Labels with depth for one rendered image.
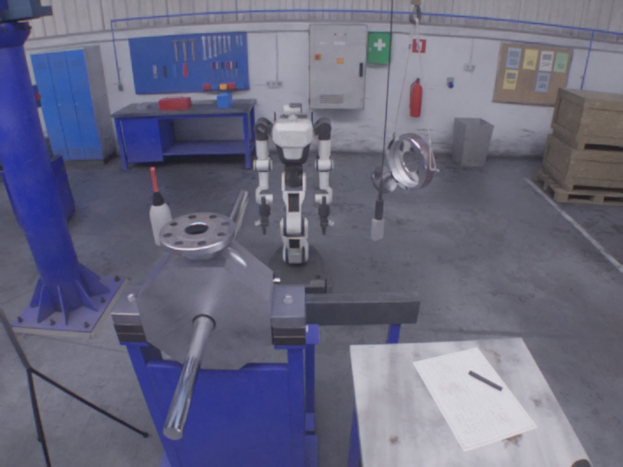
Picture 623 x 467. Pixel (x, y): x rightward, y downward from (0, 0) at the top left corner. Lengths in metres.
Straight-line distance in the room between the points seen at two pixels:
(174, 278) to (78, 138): 5.79
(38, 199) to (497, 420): 2.99
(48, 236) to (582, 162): 5.76
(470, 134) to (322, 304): 4.82
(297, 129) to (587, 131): 3.96
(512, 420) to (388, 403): 0.44
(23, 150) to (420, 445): 2.83
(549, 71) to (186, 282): 6.61
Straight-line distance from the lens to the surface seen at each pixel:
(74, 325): 3.53
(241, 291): 1.44
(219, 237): 1.38
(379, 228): 2.36
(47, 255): 3.43
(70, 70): 6.91
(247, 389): 1.82
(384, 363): 1.69
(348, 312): 1.99
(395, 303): 2.00
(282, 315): 1.51
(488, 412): 1.62
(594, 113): 5.83
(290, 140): 2.90
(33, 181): 3.21
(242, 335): 1.57
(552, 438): 1.64
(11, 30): 3.04
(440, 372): 1.70
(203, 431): 2.11
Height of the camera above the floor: 2.08
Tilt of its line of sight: 29 degrees down
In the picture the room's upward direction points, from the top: straight up
